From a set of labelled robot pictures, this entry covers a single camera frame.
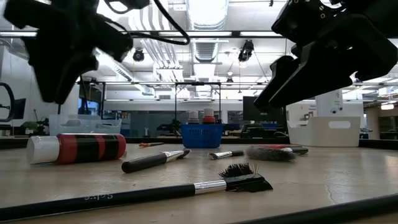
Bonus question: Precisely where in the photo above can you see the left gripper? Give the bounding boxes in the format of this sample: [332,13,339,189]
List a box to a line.
[2,0,134,105]

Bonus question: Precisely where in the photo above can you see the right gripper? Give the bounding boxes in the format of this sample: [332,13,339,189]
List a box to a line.
[253,0,398,110]

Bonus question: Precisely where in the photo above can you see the red black striped paint bottle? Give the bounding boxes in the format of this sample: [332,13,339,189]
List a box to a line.
[202,107,216,125]
[26,133,127,165]

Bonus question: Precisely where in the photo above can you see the red handled scissors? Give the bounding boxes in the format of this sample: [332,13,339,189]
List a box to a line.
[256,144,295,150]

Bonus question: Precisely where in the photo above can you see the large black fan brush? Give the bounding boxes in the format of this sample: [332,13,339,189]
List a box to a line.
[244,145,310,162]

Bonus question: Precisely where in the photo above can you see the slim black silver-ferrule brush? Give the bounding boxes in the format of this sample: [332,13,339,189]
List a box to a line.
[208,150,245,161]

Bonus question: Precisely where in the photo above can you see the thick black brush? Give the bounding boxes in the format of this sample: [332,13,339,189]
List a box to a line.
[121,149,192,174]

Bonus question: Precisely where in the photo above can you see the white capped paint bottle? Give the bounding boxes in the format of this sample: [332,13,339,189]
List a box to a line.
[188,110,200,125]

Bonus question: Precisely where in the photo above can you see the small fan brush long handle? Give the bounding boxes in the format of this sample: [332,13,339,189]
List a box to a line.
[0,162,274,222]

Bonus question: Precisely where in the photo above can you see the clear plastic bin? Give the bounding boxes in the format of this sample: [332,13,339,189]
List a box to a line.
[49,114,123,138]

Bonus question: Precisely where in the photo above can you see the black ceiling spotlight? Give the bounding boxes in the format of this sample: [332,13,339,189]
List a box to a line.
[132,48,146,62]
[238,39,255,63]

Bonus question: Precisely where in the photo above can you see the black computer monitor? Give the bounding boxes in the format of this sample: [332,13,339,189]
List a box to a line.
[243,96,287,123]

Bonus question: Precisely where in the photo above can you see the black office chair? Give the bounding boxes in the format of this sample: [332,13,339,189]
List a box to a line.
[0,82,27,124]

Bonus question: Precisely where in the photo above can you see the small background potted plant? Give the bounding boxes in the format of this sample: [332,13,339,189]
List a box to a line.
[23,120,40,131]

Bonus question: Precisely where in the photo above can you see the white plastic bin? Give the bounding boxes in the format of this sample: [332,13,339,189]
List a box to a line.
[287,116,361,148]

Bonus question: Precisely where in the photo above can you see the black overhead rig beam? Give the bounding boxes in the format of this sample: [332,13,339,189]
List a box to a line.
[0,30,280,39]

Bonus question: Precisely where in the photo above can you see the blue plastic basket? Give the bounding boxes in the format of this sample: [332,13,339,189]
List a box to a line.
[179,123,224,149]

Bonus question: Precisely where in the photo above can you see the black aluminium table frame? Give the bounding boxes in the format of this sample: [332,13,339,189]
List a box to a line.
[0,136,398,151]

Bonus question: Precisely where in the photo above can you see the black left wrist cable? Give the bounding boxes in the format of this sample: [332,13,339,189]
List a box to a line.
[104,0,191,46]

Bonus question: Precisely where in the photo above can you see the black metal rack frame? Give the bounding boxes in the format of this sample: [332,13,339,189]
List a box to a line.
[174,81,222,125]

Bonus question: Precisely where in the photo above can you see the silver ventilation duct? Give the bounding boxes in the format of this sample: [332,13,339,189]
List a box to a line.
[186,0,229,63]

